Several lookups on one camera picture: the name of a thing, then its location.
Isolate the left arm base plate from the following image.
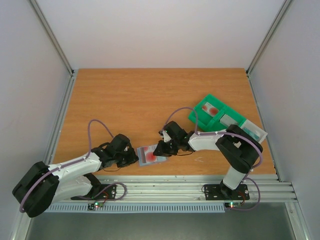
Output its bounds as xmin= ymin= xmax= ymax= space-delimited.
xmin=70 ymin=184 xmax=117 ymax=201

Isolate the green bin middle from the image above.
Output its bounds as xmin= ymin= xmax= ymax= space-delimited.
xmin=212 ymin=106 xmax=247 ymax=131

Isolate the red white cards stack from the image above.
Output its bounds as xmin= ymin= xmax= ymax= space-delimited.
xmin=201 ymin=102 xmax=219 ymax=117

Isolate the green bin far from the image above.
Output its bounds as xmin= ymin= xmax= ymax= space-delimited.
xmin=194 ymin=94 xmax=226 ymax=132

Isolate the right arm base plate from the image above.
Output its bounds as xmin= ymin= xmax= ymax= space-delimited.
xmin=201 ymin=184 xmax=250 ymax=201

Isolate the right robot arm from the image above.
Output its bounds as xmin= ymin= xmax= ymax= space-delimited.
xmin=153 ymin=121 xmax=263 ymax=199

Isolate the aluminium corner post left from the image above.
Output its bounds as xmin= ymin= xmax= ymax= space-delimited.
xmin=27 ymin=0 xmax=74 ymax=76

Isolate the aluminium corner post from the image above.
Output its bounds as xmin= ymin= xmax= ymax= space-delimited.
xmin=245 ymin=0 xmax=293 ymax=76
xmin=27 ymin=0 xmax=74 ymax=76

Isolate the aluminium corner post right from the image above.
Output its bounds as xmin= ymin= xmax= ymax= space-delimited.
xmin=245 ymin=0 xmax=293 ymax=76

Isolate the aluminium table edge rail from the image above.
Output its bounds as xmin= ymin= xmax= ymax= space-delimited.
xmin=97 ymin=174 xmax=297 ymax=203

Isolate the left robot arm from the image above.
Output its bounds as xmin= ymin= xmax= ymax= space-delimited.
xmin=12 ymin=134 xmax=139 ymax=218

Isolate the green bin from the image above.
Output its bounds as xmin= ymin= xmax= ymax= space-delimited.
xmin=194 ymin=94 xmax=226 ymax=132
xmin=212 ymin=106 xmax=247 ymax=131

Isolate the teal cards stack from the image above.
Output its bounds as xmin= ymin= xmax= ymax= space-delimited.
xmin=243 ymin=127 xmax=260 ymax=142

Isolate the white translucent bin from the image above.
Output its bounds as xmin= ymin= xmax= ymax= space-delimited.
xmin=240 ymin=119 xmax=268 ymax=144

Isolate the controller board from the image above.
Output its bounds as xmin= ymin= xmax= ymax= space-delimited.
xmin=87 ymin=202 xmax=104 ymax=211
xmin=224 ymin=201 xmax=243 ymax=209

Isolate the grey slotted cable duct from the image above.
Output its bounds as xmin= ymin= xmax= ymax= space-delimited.
xmin=46 ymin=202 xmax=225 ymax=214

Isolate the right controller board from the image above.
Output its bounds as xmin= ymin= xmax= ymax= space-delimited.
xmin=224 ymin=201 xmax=243 ymax=209

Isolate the left controller board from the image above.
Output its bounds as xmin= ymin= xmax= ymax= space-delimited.
xmin=87 ymin=202 xmax=104 ymax=211

